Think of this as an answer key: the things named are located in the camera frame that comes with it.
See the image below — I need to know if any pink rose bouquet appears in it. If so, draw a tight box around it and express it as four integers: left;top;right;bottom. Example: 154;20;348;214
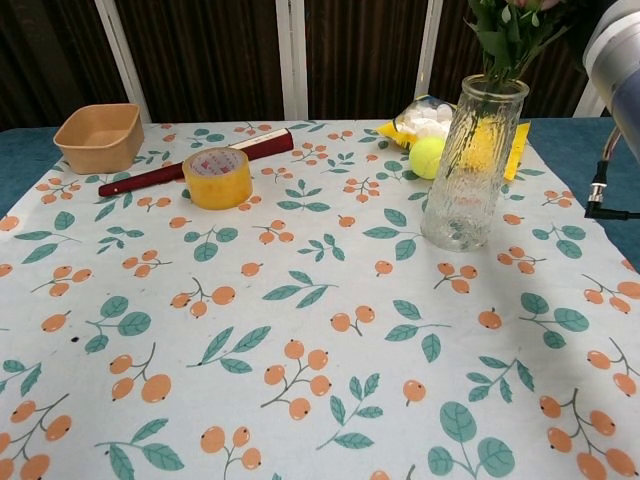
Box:
463;0;576;94

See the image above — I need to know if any floral fruit print tablecloth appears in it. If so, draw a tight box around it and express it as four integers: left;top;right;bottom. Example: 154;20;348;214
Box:
0;118;640;480

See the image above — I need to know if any yellow packing tape roll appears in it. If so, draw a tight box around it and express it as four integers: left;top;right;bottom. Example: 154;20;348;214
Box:
181;148;254;210

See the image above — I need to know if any brown paper bowl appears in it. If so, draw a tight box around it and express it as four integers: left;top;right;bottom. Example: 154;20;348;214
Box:
53;103;145;175

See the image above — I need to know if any black cable with metal connector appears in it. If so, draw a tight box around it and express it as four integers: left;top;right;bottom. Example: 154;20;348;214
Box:
584;125;640;220

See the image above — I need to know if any dark red folded fan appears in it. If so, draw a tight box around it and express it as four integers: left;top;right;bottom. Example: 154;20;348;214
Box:
98;128;292;198

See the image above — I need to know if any yellow tennis ball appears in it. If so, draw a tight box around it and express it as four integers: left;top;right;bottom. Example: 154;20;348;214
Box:
409;136;446;180

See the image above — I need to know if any yellow bag of white candies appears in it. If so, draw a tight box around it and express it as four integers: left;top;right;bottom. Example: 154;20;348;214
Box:
375;94;532;182

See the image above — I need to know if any textured clear glass vase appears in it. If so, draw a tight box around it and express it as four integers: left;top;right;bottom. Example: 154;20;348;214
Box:
420;73;530;251

